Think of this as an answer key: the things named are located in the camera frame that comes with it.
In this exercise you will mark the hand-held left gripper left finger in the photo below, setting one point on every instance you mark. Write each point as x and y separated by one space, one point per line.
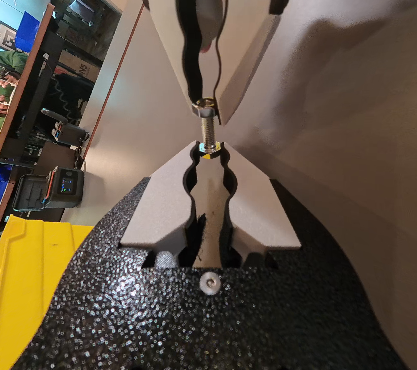
156 210

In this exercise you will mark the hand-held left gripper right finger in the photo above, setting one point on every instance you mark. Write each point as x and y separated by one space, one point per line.
260 213

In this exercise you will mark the silver hex nut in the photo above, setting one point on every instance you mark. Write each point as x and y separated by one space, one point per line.
217 148

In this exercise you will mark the silver hex bolt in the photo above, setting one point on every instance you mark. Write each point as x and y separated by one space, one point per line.
208 129

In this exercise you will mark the cardboard box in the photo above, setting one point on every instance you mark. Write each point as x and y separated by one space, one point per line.
78 65

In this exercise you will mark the black handheld device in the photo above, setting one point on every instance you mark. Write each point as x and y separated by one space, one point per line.
73 134

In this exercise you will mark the black case with display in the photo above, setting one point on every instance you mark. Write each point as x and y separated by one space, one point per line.
35 192

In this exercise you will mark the blue plastic bin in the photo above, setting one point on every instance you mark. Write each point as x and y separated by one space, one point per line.
27 30
5 181

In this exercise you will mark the yellow plastic bin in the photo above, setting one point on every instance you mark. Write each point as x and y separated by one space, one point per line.
26 279

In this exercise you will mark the black desk with brown edge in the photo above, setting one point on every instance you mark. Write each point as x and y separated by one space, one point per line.
39 83

